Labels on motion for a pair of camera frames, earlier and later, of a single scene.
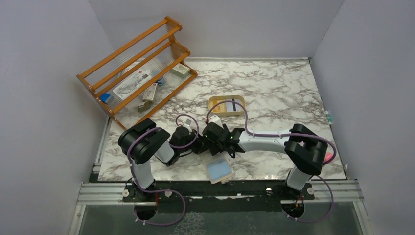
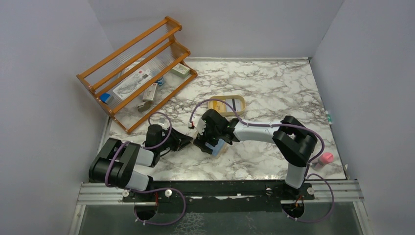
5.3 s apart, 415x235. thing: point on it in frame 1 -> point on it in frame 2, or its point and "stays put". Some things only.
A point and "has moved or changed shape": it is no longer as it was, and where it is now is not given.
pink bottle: x=328 y=155 stays put
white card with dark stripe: x=230 y=106 stays put
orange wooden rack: x=131 y=81 stays put
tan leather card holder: x=221 y=179 has moved or changed shape
